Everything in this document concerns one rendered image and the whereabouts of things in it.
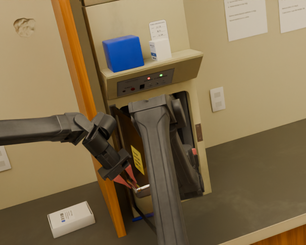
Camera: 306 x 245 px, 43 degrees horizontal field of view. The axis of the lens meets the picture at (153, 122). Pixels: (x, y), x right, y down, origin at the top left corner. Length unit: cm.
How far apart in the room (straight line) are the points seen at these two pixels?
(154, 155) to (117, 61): 53
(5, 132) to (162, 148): 42
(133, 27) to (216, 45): 67
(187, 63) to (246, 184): 58
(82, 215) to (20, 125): 63
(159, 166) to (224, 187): 90
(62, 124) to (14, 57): 71
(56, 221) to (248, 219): 70
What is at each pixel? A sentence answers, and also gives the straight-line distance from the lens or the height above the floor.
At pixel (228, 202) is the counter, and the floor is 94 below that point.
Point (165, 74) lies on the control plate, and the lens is 126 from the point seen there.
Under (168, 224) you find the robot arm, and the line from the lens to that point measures 69.
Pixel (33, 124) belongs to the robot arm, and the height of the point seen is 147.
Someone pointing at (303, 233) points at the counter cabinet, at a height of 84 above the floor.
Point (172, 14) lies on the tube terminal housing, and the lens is 133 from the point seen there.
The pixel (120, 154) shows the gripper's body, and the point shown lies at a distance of 114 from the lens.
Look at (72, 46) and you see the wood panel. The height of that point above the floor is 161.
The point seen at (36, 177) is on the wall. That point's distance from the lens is 185.
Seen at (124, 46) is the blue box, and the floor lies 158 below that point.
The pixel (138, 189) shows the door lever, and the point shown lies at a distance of 112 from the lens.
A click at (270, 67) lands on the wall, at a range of 204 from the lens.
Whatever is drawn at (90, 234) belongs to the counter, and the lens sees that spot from 148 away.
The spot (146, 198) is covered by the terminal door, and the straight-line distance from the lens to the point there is 124.
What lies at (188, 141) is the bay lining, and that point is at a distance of 153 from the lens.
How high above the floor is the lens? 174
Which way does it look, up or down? 19 degrees down
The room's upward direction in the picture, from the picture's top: 11 degrees counter-clockwise
